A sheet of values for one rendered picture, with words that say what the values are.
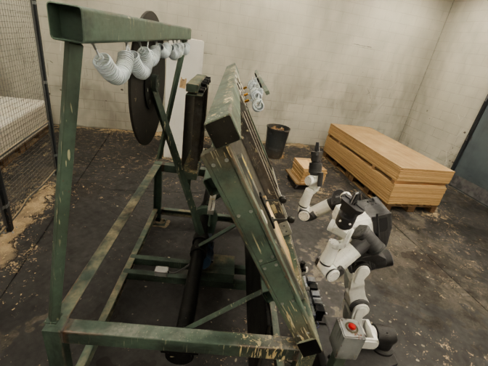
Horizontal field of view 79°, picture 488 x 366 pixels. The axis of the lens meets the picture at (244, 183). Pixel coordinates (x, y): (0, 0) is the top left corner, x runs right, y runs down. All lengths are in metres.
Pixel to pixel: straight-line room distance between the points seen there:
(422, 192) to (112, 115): 6.14
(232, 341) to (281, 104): 6.08
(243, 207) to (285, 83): 6.11
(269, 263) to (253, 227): 0.20
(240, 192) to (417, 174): 4.46
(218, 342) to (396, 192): 4.15
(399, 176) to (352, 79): 3.35
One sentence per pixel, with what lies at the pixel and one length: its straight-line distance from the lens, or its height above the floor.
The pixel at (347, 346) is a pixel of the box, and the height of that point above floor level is 0.87.
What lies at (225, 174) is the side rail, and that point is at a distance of 1.07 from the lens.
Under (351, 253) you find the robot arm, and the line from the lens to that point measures 1.73.
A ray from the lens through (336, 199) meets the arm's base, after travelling 2.07.
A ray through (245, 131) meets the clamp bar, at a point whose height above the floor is 1.66.
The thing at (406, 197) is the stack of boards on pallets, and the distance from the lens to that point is 5.46.
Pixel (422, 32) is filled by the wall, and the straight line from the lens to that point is 8.62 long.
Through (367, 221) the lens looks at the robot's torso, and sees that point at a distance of 1.85.
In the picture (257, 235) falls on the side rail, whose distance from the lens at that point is 1.22.
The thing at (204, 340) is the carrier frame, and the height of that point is 0.79.
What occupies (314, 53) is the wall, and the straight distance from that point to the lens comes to 7.29.
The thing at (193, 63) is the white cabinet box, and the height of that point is 1.70.
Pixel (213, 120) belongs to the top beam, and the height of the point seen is 1.93.
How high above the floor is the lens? 2.19
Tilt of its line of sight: 26 degrees down
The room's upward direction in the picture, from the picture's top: 9 degrees clockwise
